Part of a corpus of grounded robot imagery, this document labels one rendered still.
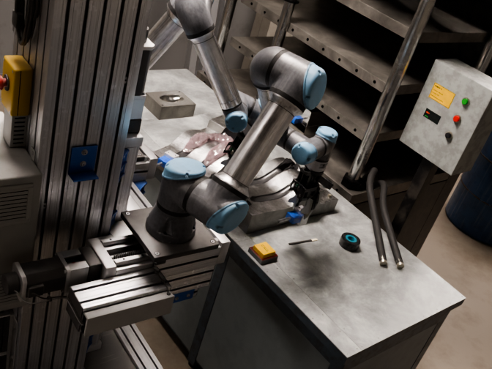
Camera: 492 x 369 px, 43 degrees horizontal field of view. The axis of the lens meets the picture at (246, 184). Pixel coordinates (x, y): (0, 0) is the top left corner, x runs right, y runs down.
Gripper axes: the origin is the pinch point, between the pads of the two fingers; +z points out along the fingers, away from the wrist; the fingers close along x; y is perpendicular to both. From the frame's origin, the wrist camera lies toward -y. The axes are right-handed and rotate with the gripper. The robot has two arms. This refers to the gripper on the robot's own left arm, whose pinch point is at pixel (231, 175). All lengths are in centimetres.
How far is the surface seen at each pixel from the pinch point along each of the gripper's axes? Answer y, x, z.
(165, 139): -7, -48, 21
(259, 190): -12.8, 6.3, 3.4
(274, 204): -12.5, 15.9, 2.0
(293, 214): -7.4, 28.5, -5.0
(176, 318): -7, 8, 79
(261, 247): 4.3, 32.0, 7.0
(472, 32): -116, -8, -76
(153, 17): -133, -250, 58
